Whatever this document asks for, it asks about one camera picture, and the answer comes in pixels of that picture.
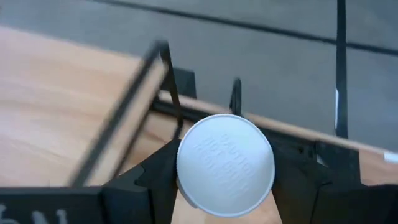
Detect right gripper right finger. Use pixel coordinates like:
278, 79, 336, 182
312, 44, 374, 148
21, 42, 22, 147
272, 142, 352, 224

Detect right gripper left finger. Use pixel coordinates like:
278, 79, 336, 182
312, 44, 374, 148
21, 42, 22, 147
101, 138, 182, 224

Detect large orange medicine bottle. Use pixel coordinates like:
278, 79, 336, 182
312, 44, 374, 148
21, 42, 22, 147
170, 113, 282, 224

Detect wooden shelf black legs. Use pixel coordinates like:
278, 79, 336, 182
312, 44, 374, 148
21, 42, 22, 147
0, 26, 187, 189

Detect white label sticker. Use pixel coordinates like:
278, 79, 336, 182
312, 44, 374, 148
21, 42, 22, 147
383, 151, 398, 165

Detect black loop hook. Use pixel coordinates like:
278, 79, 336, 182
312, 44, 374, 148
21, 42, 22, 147
229, 77, 243, 118

